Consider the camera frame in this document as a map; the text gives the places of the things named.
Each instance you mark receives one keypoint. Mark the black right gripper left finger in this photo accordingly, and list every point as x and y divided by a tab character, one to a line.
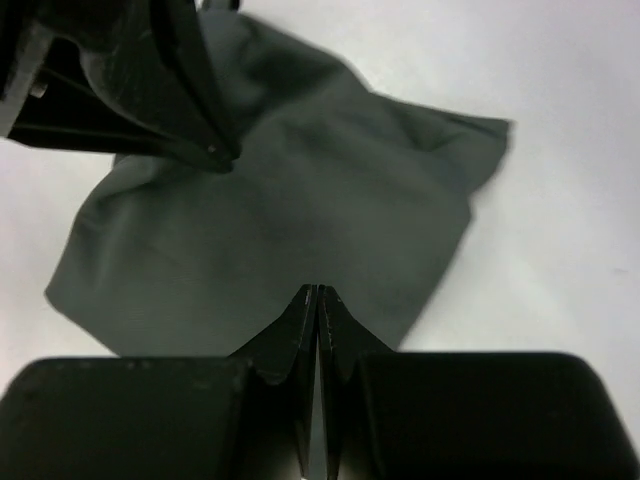
244	416

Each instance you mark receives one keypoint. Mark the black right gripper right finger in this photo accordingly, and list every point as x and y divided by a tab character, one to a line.
465	415

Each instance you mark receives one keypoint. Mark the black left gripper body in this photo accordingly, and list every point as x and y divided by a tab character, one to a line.
63	64

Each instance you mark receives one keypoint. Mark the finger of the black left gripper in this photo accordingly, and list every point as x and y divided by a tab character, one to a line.
157	75
109	135

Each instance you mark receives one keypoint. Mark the dark grey t-shirt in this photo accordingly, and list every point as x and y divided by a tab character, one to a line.
336	185

